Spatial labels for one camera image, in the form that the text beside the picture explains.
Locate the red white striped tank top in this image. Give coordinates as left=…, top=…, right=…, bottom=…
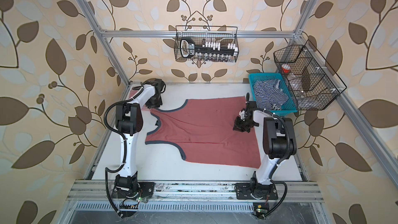
left=129, top=88, right=153, bottom=111

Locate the maroon tank top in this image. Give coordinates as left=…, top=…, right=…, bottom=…
left=145, top=96, right=261, bottom=169

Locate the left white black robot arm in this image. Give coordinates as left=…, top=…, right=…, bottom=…
left=104, top=78, right=166, bottom=196

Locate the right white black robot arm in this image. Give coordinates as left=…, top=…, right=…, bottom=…
left=233, top=100, right=297, bottom=200

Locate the navy white striped tank top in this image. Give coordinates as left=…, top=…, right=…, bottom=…
left=253, top=79, right=289, bottom=111

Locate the teal plastic basket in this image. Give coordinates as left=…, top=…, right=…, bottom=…
left=248, top=73, right=297, bottom=116

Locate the black tool with vials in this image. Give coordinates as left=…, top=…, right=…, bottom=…
left=178, top=37, right=239, bottom=62

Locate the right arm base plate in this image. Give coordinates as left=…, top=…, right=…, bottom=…
left=234, top=183, right=278, bottom=201

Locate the black wire basket right wall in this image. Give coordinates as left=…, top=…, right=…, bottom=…
left=273, top=40, right=347, bottom=111

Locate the black wire basket wall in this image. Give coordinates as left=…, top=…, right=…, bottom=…
left=172, top=24, right=239, bottom=63
left=273, top=40, right=347, bottom=111

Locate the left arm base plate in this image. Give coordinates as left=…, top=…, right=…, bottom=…
left=111, top=181, right=155, bottom=199

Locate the black wire basket back wall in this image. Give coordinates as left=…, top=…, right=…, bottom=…
left=172, top=24, right=239, bottom=63

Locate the aluminium front rail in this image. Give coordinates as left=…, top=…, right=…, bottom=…
left=67, top=180, right=324, bottom=203

